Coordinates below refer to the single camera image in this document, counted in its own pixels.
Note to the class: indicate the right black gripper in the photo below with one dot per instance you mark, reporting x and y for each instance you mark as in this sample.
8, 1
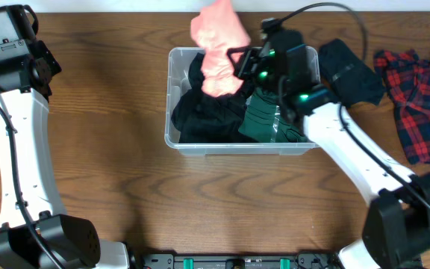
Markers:
248, 68

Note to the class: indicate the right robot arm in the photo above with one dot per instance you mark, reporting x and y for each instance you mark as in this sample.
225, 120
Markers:
397, 227

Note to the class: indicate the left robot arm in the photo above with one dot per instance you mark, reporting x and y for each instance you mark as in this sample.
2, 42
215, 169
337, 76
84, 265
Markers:
35, 228

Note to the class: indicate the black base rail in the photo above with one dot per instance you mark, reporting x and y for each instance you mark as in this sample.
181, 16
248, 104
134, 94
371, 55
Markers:
298, 261

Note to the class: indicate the green cloth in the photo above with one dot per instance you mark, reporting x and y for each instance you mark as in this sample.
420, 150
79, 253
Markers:
264, 124

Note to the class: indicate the clear plastic storage bin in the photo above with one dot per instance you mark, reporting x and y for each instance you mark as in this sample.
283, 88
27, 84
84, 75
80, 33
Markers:
179, 60

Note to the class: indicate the dark cloth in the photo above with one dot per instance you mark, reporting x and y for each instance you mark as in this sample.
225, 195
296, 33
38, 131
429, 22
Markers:
349, 77

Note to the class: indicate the pink cloth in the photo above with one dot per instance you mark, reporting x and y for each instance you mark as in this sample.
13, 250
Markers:
217, 29

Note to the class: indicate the large black shirt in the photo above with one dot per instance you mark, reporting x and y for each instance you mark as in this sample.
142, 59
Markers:
201, 118

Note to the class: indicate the red plaid shirt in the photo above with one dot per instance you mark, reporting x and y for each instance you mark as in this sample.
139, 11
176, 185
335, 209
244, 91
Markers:
407, 79

